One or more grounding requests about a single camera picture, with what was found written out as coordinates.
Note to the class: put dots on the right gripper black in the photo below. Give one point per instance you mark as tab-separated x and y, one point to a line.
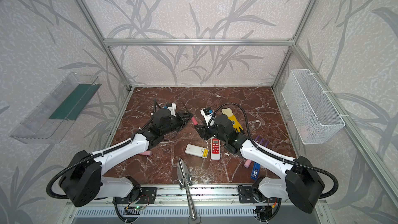
204	131

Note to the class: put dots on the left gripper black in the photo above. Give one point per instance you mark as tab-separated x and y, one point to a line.
179	120

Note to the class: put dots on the red handled screwdriver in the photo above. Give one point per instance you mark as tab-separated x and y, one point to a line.
193	119

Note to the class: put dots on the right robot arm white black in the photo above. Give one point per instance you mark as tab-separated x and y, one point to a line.
298	181

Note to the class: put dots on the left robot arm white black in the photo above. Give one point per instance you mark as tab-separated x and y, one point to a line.
84	179

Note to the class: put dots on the red white remote control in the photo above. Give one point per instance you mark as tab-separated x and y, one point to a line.
215	149

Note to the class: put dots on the yellow work glove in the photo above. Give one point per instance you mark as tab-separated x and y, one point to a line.
236	125

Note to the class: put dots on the pink cylinder left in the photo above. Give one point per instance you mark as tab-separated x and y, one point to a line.
146	153

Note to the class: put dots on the pink cylinder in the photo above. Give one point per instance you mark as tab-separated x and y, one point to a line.
247	163
146	153

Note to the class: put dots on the pink cylinder right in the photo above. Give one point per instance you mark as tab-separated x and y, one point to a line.
247	163

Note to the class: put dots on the purple plastic comb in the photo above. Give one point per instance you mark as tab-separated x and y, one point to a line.
262	141

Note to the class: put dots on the blue lighter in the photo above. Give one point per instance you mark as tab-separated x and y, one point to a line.
255	171

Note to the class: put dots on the metal camera pole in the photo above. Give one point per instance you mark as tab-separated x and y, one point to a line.
184	178

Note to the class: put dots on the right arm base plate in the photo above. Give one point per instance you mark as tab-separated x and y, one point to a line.
247	194

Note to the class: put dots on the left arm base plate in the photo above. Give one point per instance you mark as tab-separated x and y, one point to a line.
144	195

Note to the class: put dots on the white wire basket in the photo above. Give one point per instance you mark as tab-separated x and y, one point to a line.
314	115

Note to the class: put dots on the clear plastic wall shelf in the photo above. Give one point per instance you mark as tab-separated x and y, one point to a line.
50	121

